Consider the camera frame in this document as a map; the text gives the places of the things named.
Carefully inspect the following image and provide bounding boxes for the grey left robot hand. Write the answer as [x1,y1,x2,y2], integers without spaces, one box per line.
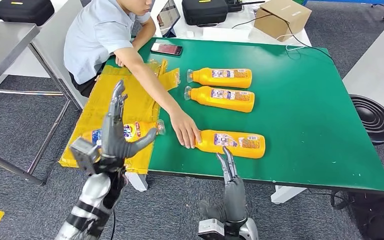
[99,79,159,165]

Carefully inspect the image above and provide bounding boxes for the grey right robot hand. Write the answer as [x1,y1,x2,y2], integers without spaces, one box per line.
[198,146,248,224]

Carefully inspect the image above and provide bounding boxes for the person's right hand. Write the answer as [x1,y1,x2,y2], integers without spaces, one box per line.
[169,110,203,150]

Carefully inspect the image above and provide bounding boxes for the orange detergent bottle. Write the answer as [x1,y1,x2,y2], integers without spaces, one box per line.
[80,119,166,147]
[186,67,253,89]
[183,85,256,114]
[195,129,266,160]

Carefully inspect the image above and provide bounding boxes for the person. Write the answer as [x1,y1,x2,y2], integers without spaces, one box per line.
[63,0,203,150]

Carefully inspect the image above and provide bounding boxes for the yellow taped cardboard sheet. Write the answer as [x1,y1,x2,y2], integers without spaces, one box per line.
[58,59,182,175]

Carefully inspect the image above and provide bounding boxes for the white table leg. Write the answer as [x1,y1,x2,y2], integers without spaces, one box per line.
[270,185,308,205]
[125,172,149,193]

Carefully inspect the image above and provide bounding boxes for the smartphone with red screen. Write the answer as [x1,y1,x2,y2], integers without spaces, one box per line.
[150,42,184,57]

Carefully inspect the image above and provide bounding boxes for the tablet on stand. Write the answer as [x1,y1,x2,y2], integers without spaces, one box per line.
[156,0,182,38]

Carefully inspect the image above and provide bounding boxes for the white table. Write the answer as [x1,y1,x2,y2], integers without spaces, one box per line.
[141,0,313,48]

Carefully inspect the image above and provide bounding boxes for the pale grey bench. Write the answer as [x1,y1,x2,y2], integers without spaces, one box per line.
[31,0,90,110]

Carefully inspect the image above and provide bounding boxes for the black carrying case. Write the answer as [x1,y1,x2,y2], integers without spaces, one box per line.
[182,0,230,27]
[0,0,56,27]

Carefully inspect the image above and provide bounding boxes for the green table mat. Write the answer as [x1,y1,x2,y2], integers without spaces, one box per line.
[105,35,384,195]

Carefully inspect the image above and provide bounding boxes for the grey metal table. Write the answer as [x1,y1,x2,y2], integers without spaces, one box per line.
[0,20,84,186]

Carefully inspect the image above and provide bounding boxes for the brown cardboard box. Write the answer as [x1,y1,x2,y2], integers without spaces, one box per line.
[253,0,313,43]

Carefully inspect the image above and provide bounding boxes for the black round stool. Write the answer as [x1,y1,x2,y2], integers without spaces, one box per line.
[349,94,384,170]

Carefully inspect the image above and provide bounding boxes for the pale grey table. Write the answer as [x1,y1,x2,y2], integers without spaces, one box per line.
[342,9,384,115]

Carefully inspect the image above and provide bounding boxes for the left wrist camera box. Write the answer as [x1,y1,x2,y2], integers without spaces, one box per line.
[69,137,100,173]

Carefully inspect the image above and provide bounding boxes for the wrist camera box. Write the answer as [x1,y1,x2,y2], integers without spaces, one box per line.
[69,137,100,173]
[197,218,226,240]

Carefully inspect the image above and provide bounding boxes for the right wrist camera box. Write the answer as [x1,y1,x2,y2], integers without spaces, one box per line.
[197,218,226,240]

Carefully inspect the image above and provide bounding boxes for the white cable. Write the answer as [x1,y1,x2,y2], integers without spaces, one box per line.
[276,33,307,52]

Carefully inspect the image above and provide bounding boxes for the black cable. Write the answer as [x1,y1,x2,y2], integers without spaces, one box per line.
[231,13,336,64]

